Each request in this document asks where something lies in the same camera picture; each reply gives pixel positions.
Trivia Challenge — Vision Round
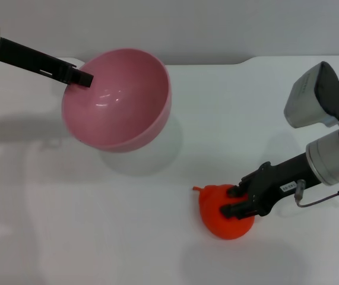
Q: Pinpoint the thin right arm cable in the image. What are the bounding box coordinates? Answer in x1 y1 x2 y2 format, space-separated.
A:
295 183 339 209

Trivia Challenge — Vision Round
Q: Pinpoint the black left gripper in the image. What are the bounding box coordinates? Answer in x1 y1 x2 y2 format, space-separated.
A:
0 36 94 88

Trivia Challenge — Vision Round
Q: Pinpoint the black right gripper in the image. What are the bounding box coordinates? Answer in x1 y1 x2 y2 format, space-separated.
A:
218 152 319 220

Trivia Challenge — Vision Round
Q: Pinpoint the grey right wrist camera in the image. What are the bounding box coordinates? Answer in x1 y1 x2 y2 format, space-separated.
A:
284 61 339 129

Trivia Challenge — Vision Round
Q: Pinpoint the pink plastic bowl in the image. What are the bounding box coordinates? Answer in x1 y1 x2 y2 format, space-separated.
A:
61 48 173 154

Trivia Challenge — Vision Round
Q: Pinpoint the orange toy tangerine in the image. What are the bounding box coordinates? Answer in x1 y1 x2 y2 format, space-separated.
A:
192 183 255 240

